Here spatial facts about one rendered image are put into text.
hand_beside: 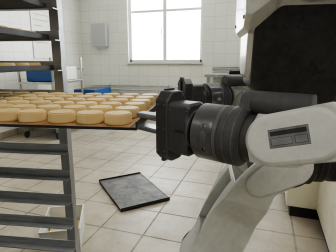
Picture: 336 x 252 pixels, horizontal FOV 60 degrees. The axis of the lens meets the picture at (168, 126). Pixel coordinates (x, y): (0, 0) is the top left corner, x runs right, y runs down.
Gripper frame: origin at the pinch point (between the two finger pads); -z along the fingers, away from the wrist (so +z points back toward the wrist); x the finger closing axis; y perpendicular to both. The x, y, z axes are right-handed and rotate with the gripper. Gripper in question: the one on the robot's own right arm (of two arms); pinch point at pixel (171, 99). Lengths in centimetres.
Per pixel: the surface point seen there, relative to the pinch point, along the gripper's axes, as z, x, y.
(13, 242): -49, -55, -34
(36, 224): -40, -46, -27
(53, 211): -35, -83, -108
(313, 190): 126, -74, -52
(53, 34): -29.7, 18.8, -22.5
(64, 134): -28.9, -12.9, -22.4
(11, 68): -40.7, 9.0, -4.3
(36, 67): -35.3, 9.1, -13.6
